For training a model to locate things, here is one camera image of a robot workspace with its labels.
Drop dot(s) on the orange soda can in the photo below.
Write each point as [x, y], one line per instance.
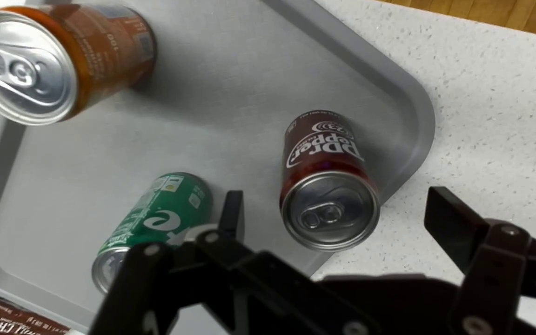
[63, 62]

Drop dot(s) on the gray plastic tray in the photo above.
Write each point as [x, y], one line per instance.
[231, 93]

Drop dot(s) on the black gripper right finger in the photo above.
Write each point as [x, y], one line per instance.
[497, 266]

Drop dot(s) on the red dr pepper can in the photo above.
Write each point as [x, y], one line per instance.
[324, 160]

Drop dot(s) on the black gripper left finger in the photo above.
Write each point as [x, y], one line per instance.
[218, 285]

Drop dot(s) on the green sprite can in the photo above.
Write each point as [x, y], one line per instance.
[162, 214]

